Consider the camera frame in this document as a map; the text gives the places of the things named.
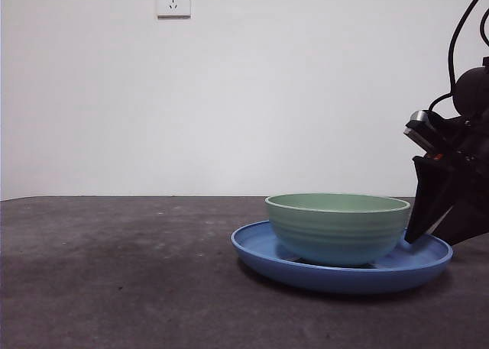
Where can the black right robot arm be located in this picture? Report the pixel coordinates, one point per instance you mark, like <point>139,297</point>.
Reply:
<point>471,91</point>

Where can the green ribbed bowl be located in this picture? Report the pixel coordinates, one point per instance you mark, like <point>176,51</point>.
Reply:
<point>336,234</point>

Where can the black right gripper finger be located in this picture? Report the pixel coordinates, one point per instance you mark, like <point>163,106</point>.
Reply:
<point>470,219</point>
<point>429,196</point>

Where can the blue round plate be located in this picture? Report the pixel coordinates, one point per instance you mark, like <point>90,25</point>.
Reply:
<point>344,280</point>

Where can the white wall socket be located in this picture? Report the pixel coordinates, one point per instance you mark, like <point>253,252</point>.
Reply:
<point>173,1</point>

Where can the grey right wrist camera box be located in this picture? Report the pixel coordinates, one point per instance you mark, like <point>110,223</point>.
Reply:
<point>420,129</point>

